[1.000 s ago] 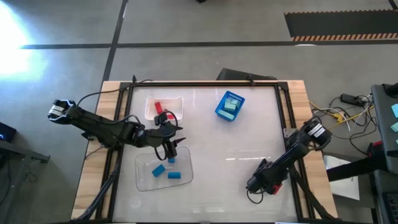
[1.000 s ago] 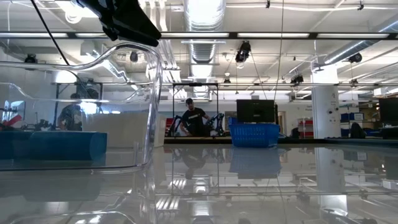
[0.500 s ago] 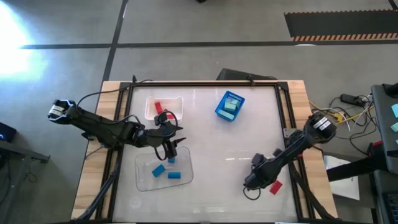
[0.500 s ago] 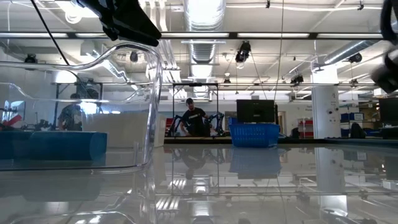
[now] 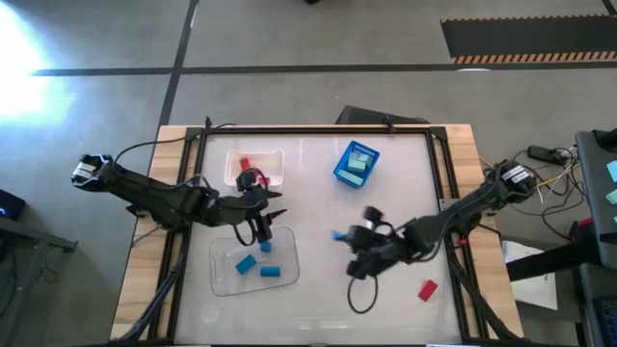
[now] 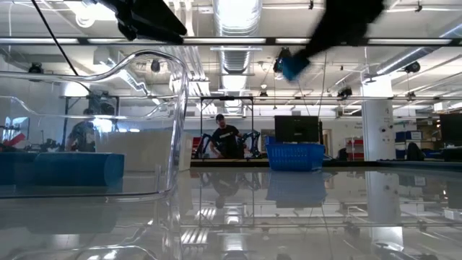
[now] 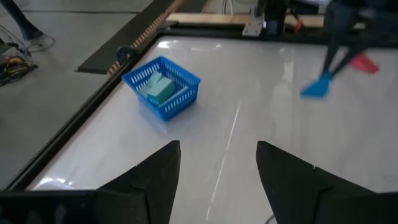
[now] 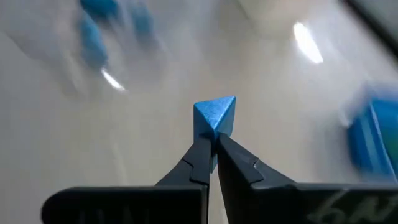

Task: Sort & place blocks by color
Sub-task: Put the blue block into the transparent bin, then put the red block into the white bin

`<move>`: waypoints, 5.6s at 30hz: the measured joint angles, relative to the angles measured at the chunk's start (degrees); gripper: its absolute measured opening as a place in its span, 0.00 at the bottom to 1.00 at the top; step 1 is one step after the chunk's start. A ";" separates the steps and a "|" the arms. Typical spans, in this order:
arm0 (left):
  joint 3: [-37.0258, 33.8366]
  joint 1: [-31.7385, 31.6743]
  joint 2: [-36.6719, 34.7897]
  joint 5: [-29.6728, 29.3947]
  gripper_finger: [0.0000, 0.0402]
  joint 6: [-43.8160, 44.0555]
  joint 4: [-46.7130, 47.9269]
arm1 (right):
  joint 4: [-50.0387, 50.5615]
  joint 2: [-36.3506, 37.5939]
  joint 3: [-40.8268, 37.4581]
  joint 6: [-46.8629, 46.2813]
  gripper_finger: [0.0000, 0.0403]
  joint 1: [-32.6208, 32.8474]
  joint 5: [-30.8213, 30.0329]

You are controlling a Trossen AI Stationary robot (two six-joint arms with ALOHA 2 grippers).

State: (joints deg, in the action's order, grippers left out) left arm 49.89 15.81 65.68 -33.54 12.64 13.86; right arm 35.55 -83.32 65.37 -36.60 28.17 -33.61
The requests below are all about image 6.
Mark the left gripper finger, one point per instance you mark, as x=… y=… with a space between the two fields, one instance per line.
x=159 y=18
x=144 y=30

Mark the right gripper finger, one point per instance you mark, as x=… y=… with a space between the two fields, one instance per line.
x=314 y=54
x=307 y=50

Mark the small blue foam block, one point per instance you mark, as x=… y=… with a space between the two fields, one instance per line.
x=294 y=68

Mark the blue foam cylinder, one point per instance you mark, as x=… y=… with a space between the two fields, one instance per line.
x=72 y=169

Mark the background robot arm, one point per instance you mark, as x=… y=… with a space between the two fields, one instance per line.
x=203 y=142

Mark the black monitor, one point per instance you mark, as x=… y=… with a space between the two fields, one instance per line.
x=296 y=129

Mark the white pillar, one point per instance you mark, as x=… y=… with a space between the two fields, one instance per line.
x=378 y=126

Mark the red background shelf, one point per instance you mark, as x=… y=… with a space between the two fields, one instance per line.
x=355 y=146

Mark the blue plastic basket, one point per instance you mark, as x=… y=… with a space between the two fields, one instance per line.
x=296 y=157

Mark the person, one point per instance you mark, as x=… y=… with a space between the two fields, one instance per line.
x=83 y=137
x=225 y=139

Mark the blue storage bins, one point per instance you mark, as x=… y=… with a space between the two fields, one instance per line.
x=408 y=135

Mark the dark background monitor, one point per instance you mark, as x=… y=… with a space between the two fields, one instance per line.
x=451 y=128

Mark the clear plastic bin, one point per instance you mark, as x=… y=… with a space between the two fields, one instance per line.
x=144 y=180

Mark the black overhead camera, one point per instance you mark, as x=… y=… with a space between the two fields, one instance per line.
x=283 y=52

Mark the small black dome camera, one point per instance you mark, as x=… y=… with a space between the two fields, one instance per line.
x=155 y=65

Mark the black hanging camera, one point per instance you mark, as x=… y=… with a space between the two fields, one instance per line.
x=344 y=91
x=36 y=68
x=412 y=67

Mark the overhead frame bar with lights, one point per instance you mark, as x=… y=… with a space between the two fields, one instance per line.
x=82 y=40

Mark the silver ventilation duct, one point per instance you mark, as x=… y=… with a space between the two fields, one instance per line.
x=236 y=57

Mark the black background rig frame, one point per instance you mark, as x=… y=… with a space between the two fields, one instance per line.
x=226 y=97

